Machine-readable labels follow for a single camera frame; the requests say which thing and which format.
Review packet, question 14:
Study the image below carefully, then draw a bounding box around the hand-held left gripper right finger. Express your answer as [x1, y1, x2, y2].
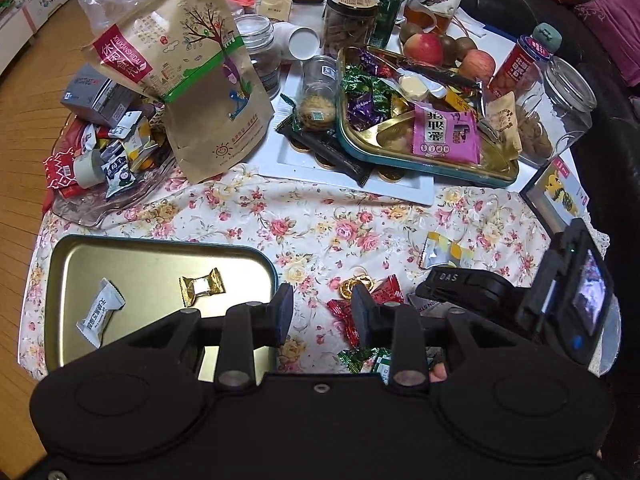
[350, 284, 522, 394]

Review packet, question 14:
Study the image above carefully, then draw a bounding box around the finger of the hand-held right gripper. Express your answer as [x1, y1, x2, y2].
[414, 270, 452, 315]

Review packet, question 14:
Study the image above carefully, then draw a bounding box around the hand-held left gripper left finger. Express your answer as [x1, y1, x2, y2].
[119, 283, 296, 392]

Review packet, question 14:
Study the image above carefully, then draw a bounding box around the red candy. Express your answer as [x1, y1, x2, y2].
[372, 274, 405, 306]

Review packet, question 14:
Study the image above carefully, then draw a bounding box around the gold candy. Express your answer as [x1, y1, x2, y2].
[179, 267, 227, 308]

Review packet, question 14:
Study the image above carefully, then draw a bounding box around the gold tin tray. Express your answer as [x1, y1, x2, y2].
[45, 234, 279, 376]

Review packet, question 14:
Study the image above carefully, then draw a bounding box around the white candy packet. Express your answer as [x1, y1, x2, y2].
[76, 277, 126, 348]

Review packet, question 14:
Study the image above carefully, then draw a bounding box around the red crinkled candy wrapper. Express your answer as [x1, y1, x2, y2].
[326, 299, 362, 348]

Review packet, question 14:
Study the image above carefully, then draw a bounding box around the yellow and white packet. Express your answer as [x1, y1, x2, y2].
[419, 232, 476, 271]

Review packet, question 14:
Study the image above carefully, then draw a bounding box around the green foil candy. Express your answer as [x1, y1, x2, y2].
[337, 347, 393, 376]

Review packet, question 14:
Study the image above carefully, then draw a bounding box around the floral tablecloth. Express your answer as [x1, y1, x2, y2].
[22, 162, 608, 381]

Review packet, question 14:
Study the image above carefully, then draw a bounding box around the picture card box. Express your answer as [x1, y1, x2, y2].
[519, 157, 591, 238]

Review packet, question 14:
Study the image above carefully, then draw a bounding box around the white rectangular plate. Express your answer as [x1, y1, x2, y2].
[248, 67, 436, 206]

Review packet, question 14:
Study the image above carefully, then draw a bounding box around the pink snack packet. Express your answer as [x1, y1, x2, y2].
[411, 102, 482, 165]

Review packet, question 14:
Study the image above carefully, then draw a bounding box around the teal tin box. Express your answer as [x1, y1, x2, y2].
[336, 46, 521, 188]

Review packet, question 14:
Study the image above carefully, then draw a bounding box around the black snack bar packet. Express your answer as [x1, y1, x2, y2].
[277, 94, 373, 187]

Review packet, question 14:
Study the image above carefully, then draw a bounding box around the tan snack packet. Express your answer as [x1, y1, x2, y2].
[482, 92, 523, 153]

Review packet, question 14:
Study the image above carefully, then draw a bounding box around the small yellow packet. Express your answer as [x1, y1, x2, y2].
[445, 87, 481, 111]

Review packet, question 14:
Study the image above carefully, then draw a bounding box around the heap of foil candies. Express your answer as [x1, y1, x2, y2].
[342, 50, 416, 131]

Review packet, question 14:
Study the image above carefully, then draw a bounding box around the white jelly cup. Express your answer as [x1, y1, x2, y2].
[397, 74, 431, 101]

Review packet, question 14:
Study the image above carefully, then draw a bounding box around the large clear glass jar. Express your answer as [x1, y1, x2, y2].
[515, 57, 598, 168]

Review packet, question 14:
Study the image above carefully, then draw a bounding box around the small clear plastic jar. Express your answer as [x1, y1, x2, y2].
[295, 55, 341, 131]

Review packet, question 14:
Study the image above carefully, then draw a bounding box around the pile of small snack packets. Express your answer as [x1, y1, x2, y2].
[42, 110, 171, 201]

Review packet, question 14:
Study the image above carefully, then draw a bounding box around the red apple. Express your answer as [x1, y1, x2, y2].
[459, 49, 497, 83]
[403, 32, 445, 66]

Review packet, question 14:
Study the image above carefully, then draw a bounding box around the glass dish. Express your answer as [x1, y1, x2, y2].
[42, 105, 186, 228]

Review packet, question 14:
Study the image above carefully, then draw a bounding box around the red label bottle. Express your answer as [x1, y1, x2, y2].
[487, 22, 563, 101]

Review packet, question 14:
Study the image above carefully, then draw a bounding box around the kraft paper bag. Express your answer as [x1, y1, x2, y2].
[82, 0, 275, 185]

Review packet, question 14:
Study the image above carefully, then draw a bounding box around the small white round container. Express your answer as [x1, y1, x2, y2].
[74, 152, 106, 188]

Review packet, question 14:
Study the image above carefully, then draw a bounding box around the pink cushion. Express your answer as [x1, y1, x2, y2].
[572, 0, 640, 86]

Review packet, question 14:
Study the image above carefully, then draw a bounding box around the white paper cup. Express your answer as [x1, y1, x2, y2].
[272, 22, 321, 61]

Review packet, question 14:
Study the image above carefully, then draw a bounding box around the amber jar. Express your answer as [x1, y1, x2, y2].
[402, 0, 441, 31]

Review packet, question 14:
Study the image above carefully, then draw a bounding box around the brown cookie jar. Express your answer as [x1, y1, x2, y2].
[322, 0, 381, 58]

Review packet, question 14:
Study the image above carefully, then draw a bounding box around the glass jar with lid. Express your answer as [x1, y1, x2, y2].
[232, 14, 283, 98]

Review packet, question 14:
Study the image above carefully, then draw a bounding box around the green can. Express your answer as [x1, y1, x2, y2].
[369, 0, 405, 48]

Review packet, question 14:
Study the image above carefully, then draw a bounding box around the grey cardboard box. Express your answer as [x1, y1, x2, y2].
[61, 64, 138, 126]

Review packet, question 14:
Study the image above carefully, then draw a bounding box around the tan cardboard box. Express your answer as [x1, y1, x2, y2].
[257, 0, 293, 23]

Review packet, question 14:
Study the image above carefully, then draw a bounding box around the white cabinet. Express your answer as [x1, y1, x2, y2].
[0, 0, 76, 76]

